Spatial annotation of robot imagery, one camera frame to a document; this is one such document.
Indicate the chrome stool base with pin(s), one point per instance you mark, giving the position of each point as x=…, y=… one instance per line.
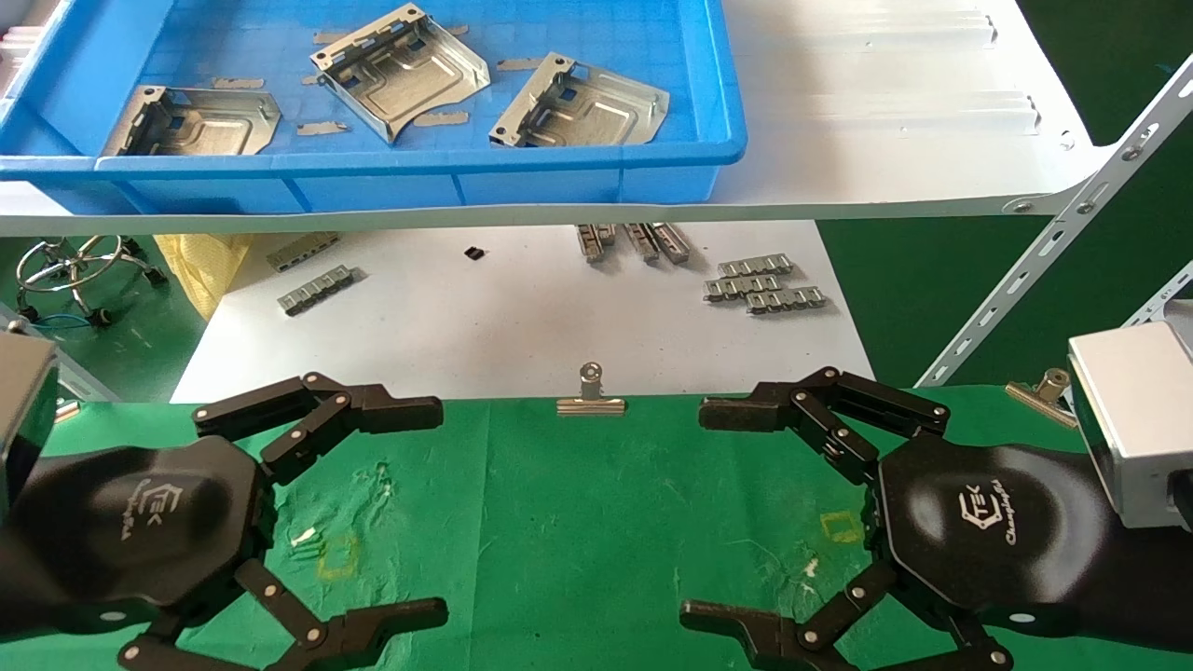
x=82, y=287

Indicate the blue plastic bin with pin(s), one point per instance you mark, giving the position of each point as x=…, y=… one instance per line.
x=559, y=186

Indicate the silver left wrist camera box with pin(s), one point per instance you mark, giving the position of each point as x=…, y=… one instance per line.
x=23, y=410

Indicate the stamped metal bracket plate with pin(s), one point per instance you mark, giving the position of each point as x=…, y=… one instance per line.
x=596, y=112
x=401, y=75
x=205, y=126

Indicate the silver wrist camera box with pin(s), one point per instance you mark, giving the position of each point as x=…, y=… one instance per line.
x=23, y=410
x=1132, y=419

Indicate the white metal shelf board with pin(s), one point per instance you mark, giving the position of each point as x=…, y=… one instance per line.
x=885, y=112

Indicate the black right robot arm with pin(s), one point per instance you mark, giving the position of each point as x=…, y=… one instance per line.
x=1160, y=587

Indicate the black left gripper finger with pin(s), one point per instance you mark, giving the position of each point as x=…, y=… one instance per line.
x=391, y=415

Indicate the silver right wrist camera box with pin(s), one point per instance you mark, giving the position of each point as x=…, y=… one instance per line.
x=1132, y=419

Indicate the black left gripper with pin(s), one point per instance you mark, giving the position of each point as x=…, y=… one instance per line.
x=140, y=531

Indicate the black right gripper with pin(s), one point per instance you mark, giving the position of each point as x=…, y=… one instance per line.
x=988, y=531

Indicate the grey metal clip strip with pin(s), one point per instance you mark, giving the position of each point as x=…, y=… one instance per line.
x=743, y=285
x=641, y=240
x=755, y=267
x=673, y=242
x=591, y=242
x=317, y=289
x=785, y=299
x=303, y=250

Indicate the green table cloth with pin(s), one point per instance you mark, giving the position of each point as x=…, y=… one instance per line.
x=578, y=522

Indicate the white perforated shelf post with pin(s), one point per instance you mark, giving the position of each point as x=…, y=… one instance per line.
x=1165, y=296
x=1044, y=252

